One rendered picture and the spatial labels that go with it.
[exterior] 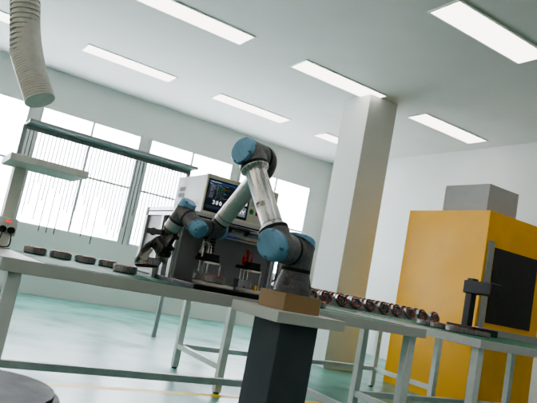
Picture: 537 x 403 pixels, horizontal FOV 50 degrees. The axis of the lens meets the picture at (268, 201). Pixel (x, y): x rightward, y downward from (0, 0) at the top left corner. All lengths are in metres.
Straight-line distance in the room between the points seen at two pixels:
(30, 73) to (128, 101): 6.18
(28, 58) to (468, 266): 4.49
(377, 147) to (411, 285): 1.73
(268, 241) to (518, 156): 6.65
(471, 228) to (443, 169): 3.15
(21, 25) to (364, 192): 4.59
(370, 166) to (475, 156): 2.32
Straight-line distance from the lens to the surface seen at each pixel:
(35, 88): 3.36
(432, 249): 6.49
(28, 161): 2.97
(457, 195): 6.77
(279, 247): 2.08
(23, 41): 3.50
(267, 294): 2.24
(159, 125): 9.63
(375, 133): 7.15
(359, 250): 6.93
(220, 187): 2.97
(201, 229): 2.42
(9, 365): 3.31
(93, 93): 9.39
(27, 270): 2.30
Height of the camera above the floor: 0.84
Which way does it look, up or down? 8 degrees up
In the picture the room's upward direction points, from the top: 11 degrees clockwise
